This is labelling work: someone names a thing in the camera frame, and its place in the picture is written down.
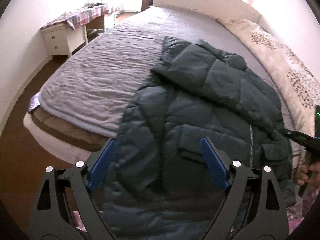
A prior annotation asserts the dark green puffer jacket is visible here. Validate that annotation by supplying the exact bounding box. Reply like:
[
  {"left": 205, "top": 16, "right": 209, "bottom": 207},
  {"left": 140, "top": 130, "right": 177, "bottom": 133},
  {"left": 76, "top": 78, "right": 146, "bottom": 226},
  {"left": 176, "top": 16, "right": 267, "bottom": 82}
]
[{"left": 103, "top": 37, "right": 296, "bottom": 239}]

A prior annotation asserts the beige leaf-pattern duvet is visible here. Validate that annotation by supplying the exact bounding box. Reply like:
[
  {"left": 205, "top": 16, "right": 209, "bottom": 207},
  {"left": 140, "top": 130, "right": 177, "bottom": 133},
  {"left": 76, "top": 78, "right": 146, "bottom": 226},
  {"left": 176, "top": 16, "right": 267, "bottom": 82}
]
[{"left": 218, "top": 18, "right": 319, "bottom": 137}]

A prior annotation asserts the person's right hand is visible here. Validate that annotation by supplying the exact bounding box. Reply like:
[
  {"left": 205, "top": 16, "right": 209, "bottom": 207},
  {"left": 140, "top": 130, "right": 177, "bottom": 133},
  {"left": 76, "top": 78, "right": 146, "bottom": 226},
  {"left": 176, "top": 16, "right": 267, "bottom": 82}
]
[{"left": 297, "top": 164, "right": 310, "bottom": 186}]

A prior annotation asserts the brown blanket layer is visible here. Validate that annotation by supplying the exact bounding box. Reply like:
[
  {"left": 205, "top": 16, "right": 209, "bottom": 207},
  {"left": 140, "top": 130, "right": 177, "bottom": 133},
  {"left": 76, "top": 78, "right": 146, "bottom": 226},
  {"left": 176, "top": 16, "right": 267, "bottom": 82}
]
[{"left": 30, "top": 107, "right": 109, "bottom": 152}]

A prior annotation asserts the grey quilted bed cover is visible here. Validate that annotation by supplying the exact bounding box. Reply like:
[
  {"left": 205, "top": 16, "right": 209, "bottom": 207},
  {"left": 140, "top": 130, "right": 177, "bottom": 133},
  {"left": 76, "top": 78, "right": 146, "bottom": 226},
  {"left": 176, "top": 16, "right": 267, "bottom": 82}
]
[{"left": 28, "top": 4, "right": 301, "bottom": 156}]

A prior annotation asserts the white bedside drawer cabinet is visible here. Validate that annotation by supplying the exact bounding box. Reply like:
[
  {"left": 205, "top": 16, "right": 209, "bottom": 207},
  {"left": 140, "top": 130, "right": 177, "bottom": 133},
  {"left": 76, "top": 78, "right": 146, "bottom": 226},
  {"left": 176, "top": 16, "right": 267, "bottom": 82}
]
[{"left": 42, "top": 23, "right": 88, "bottom": 57}]

